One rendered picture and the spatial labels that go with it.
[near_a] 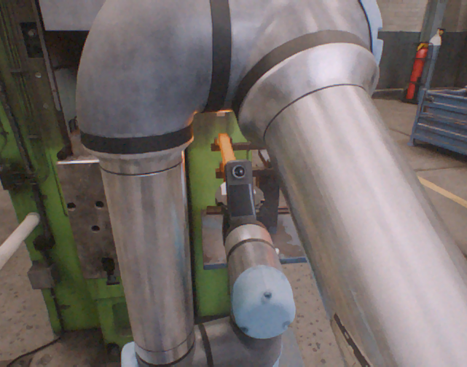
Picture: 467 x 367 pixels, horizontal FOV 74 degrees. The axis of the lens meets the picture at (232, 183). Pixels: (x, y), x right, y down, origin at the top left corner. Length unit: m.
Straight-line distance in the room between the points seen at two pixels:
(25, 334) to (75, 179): 1.00
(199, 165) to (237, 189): 0.71
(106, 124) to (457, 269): 0.23
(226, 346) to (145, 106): 0.33
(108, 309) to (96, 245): 0.30
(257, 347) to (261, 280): 0.11
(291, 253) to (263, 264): 0.50
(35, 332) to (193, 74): 1.72
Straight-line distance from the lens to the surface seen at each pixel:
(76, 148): 1.10
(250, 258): 0.42
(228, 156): 0.79
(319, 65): 0.23
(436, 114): 4.51
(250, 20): 0.25
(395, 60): 8.87
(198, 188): 1.25
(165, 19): 0.23
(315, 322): 1.71
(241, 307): 0.38
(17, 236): 1.30
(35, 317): 1.94
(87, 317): 1.71
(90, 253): 1.20
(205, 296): 1.58
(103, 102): 0.25
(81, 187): 1.08
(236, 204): 0.52
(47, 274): 1.50
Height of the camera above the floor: 1.24
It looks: 25 degrees down
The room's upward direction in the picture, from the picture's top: straight up
